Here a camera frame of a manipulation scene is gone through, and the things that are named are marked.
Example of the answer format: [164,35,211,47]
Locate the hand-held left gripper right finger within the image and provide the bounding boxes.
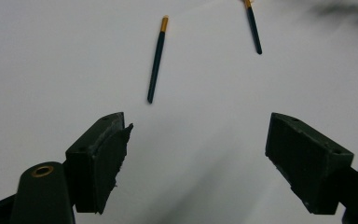
[264,112,355,216]

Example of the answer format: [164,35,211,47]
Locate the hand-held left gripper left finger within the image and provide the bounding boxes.
[64,111,134,216]

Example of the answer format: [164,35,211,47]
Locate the thin dark makeup brush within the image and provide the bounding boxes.
[146,14,170,105]

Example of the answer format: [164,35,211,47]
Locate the dark makeup brush cream bristles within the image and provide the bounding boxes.
[241,0,263,56]

